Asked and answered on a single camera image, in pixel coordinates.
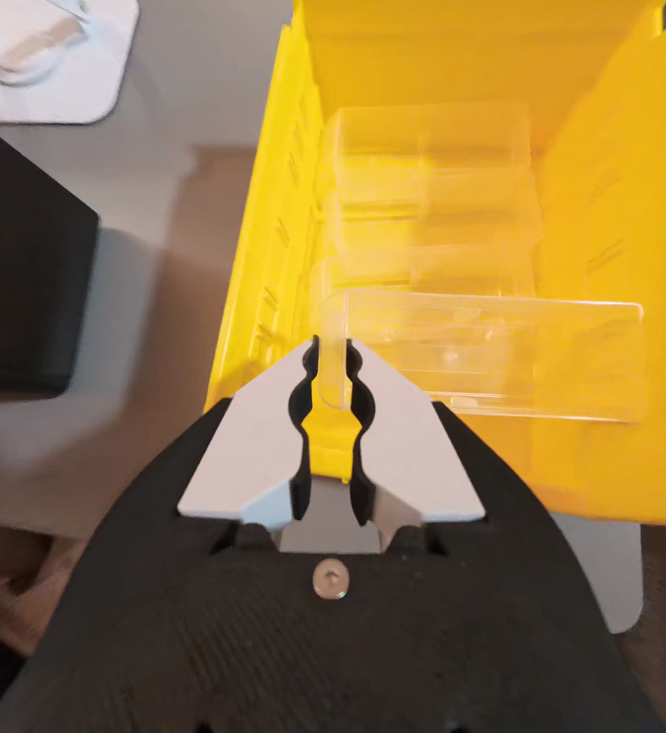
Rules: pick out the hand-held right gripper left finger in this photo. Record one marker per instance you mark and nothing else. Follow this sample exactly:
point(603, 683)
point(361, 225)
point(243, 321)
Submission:
point(241, 458)

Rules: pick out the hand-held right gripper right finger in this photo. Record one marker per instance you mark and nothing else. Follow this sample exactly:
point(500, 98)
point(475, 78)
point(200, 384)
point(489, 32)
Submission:
point(419, 458)

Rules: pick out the clear plastic drawer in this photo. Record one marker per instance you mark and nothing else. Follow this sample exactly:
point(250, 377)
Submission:
point(510, 355)
point(424, 212)

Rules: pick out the black drawer cabinet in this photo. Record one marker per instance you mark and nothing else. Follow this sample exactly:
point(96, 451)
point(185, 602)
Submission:
point(18, 257)

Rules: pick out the yellow storage bin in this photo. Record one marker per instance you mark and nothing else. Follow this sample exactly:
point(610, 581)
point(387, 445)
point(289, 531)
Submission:
point(608, 200)

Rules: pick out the grey desk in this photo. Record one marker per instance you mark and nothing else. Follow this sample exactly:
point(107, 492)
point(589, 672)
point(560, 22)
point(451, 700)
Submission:
point(195, 86)

